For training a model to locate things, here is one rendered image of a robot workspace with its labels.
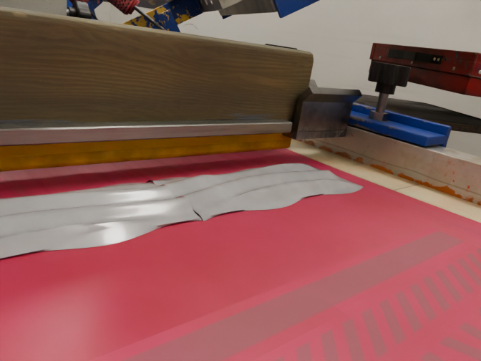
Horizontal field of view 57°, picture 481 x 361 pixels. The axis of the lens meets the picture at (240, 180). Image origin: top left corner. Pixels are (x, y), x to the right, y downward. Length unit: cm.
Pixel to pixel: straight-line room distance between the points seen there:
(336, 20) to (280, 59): 230
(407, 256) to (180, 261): 14
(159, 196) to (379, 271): 14
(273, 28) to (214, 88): 266
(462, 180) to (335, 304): 26
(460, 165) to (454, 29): 194
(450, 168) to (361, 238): 18
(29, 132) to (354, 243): 21
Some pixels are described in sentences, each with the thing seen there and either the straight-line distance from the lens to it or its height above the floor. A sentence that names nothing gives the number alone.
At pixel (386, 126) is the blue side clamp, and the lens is 47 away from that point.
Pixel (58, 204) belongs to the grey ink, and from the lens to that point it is 27.
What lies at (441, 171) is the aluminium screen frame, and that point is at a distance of 45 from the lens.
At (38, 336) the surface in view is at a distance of 18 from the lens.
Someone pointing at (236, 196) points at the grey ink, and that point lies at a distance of 30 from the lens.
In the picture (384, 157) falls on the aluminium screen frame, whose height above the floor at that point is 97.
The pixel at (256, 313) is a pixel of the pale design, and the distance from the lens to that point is 19.
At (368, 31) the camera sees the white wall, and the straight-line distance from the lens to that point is 258.
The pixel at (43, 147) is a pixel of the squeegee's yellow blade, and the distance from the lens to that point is 32.
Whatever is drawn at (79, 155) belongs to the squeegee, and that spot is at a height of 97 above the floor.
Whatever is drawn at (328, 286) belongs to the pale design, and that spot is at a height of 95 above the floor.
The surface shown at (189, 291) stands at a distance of 20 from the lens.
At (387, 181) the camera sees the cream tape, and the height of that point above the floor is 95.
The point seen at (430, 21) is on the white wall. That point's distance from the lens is 242.
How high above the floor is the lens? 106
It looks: 18 degrees down
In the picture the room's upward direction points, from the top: 9 degrees clockwise
